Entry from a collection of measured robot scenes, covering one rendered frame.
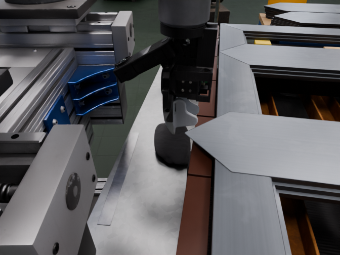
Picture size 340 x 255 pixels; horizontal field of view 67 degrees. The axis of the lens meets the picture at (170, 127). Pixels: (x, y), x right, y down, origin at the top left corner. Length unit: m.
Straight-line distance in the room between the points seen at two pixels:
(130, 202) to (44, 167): 0.37
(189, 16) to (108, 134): 1.58
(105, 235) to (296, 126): 0.44
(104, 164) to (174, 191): 1.10
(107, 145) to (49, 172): 1.56
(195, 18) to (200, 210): 0.27
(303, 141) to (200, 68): 0.25
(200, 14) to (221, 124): 0.24
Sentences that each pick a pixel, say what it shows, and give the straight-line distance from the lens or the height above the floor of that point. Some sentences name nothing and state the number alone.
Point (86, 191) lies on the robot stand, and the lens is 0.30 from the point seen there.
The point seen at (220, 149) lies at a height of 0.84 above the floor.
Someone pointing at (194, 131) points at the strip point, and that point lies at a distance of 0.51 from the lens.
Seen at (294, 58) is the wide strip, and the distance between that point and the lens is 0.91.
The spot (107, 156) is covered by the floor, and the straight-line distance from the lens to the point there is 1.72.
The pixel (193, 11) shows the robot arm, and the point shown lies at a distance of 0.37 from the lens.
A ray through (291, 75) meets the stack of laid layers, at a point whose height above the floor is 0.82.
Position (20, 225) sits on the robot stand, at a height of 0.99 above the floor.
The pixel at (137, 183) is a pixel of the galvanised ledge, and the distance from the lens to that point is 0.63.
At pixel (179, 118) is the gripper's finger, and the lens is 0.46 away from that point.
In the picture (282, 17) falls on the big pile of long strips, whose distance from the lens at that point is 1.35.
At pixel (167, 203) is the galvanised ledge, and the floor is 0.68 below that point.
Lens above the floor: 1.16
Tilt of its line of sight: 37 degrees down
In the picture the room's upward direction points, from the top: straight up
